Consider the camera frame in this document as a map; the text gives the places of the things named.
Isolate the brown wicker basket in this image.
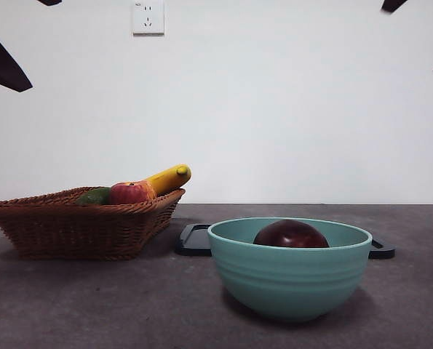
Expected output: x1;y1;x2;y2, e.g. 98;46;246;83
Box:
0;187;186;261

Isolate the yellow banana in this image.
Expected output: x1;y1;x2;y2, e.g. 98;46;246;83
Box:
143;164;192;197

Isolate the black rectangular tray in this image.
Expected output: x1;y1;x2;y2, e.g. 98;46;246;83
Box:
175;223;397;260

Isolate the teal ribbed bowl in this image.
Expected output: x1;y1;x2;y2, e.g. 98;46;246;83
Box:
207;216;373;323

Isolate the green avocado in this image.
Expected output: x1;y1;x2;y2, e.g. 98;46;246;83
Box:
74;187;111;206

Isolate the red yellow apple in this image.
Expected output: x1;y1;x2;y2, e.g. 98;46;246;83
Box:
109;181;155;205

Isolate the dark purple plum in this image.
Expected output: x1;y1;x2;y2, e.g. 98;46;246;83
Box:
253;218;330;249

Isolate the white wall socket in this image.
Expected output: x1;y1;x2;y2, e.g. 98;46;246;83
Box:
132;1;165;36

